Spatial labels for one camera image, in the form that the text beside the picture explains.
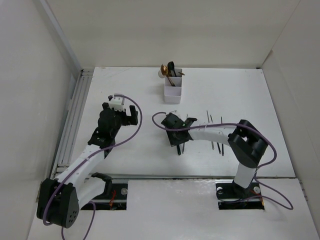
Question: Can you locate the gold fork green handle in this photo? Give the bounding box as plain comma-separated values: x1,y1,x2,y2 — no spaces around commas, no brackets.
176,144,182,156

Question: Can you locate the white ceramic spoon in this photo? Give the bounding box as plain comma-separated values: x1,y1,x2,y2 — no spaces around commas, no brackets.
158,70,165,79

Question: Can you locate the black spoon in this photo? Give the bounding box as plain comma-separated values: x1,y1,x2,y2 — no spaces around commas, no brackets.
167,61,177,77

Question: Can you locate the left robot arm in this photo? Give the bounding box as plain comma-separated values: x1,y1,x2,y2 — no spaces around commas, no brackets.
36,97,143,229

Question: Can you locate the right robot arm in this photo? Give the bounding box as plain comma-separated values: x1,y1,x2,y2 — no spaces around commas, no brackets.
161,113,270,197

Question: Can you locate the white compartment organizer box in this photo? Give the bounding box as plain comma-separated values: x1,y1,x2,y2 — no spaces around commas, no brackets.
164,68,183,104

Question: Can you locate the black chopstick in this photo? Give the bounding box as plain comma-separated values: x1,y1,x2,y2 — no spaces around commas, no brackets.
210,114,222,155
220,116,225,157

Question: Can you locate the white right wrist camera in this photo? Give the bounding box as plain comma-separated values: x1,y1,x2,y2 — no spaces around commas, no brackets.
170,110,181,119

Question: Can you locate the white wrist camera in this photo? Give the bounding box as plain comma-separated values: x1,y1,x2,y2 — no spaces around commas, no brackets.
170,110,181,119
108,95,126,112

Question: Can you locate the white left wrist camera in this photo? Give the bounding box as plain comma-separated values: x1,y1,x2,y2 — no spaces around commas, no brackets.
108,95,126,112

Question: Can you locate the aluminium rail frame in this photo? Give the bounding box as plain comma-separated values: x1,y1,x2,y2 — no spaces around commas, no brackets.
48,68,94,179

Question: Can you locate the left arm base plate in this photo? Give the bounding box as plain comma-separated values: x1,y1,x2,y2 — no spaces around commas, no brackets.
91,182,128,211

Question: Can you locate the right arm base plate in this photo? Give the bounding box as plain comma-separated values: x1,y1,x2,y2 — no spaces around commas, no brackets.
215,182,265,210

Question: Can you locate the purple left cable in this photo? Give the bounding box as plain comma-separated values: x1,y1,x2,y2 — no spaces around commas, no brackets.
42,94,143,240

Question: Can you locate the purple cable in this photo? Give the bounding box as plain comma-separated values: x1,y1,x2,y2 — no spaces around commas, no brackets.
42,94,143,240
151,111,294,210

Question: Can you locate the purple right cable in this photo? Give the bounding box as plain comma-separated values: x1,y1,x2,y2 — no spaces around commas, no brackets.
151,111,294,210

